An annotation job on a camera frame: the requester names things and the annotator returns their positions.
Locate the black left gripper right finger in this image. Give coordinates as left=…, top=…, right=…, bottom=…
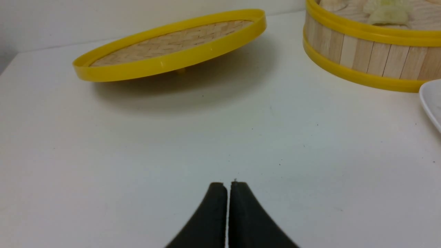
left=228, top=182, right=298, bottom=248

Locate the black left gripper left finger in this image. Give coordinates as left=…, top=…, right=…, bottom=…
left=166, top=182, right=227, bottom=248

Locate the white square plate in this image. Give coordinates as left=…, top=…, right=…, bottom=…
left=419, top=79, right=441, bottom=132

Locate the yellow rimmed bamboo steamer lid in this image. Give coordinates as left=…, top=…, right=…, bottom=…
left=72, top=9, right=267, bottom=82

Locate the yellow rimmed bamboo steamer basket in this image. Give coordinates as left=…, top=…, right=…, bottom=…
left=303, top=0, right=441, bottom=92

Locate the green dumpling basket centre lower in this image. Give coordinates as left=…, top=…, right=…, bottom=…
left=367, top=5, right=409, bottom=25

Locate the green dumpling basket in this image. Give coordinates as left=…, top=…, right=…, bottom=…
left=362, top=0, right=412, bottom=14
left=367, top=5, right=409, bottom=25

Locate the green dumpling basket centre upper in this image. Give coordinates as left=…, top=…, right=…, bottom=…
left=362, top=0, right=412, bottom=14

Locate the white steamer liner paper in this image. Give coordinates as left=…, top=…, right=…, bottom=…
left=316, top=0, right=441, bottom=31

